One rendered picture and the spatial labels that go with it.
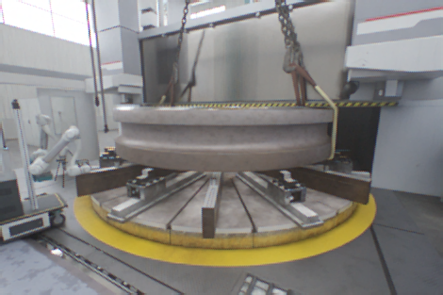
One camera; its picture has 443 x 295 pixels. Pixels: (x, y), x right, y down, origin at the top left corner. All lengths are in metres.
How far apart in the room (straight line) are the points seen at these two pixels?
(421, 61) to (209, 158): 2.93
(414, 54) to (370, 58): 0.44
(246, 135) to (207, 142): 0.58
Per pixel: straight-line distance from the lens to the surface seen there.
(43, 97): 6.91
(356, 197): 3.86
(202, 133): 2.99
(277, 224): 2.82
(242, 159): 2.90
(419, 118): 5.68
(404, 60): 3.64
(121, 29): 6.82
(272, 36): 5.87
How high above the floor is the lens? 1.74
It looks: 11 degrees down
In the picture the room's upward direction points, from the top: straight up
